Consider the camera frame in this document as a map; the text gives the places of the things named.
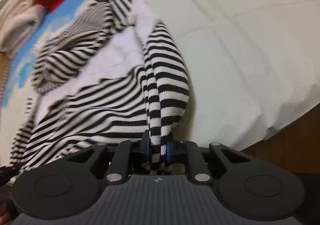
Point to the striped and white hooded shirt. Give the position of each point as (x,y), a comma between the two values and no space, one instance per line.
(105,89)

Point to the blue and white patterned bedsheet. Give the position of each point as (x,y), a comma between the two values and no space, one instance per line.
(237,39)

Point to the folded white quilt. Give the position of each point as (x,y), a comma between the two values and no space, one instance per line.
(17,12)

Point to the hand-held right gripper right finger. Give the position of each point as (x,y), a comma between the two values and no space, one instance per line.
(170,151)

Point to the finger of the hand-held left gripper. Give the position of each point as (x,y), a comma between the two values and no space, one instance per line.
(7,172)

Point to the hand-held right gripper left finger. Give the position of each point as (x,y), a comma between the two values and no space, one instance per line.
(148,149)

